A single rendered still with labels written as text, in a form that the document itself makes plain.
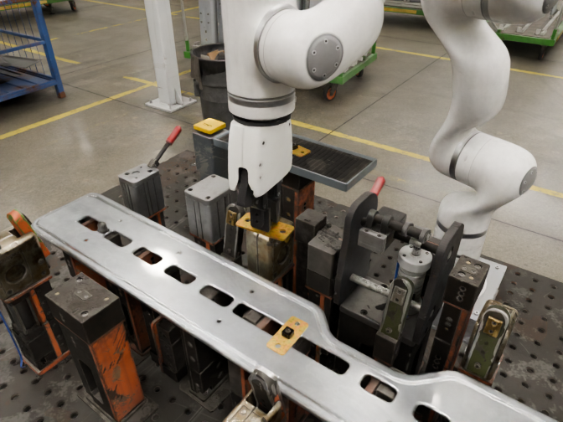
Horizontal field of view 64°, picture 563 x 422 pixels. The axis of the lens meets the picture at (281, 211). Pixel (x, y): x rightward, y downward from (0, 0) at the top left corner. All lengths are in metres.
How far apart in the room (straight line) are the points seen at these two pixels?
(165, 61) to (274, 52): 4.03
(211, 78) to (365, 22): 2.99
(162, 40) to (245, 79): 3.93
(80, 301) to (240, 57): 0.57
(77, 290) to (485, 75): 0.85
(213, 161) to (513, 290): 0.94
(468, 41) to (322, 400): 0.66
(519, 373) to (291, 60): 1.01
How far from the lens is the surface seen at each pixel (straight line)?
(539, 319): 1.44
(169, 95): 4.59
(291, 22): 0.48
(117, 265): 1.03
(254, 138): 0.56
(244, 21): 0.52
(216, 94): 3.52
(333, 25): 0.48
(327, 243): 0.90
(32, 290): 1.15
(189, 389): 1.14
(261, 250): 0.93
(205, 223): 1.02
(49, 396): 1.24
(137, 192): 1.20
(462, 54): 0.92
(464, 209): 1.11
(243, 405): 0.70
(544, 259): 2.92
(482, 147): 1.06
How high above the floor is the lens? 1.63
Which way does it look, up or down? 34 degrees down
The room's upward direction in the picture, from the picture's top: straight up
